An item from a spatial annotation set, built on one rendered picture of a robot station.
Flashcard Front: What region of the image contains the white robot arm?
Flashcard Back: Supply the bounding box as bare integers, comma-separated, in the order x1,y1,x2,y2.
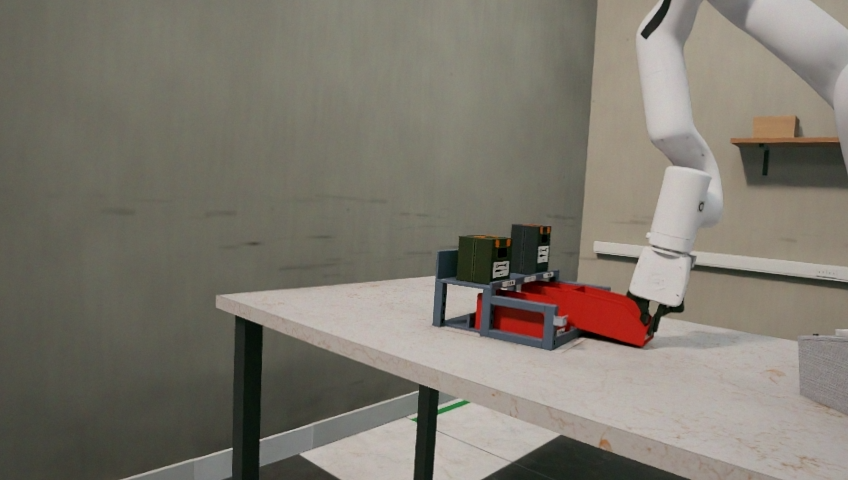
636,0,848,268

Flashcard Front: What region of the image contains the red bin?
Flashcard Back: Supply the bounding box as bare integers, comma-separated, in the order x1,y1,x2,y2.
475,289,569,338
564,285,654,347
521,280,579,310

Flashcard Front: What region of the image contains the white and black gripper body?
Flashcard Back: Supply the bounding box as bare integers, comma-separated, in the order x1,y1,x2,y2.
630,245,691,307

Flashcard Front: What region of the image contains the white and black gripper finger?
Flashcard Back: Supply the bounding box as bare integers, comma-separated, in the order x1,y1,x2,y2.
647,298,684,336
626,290,650,326

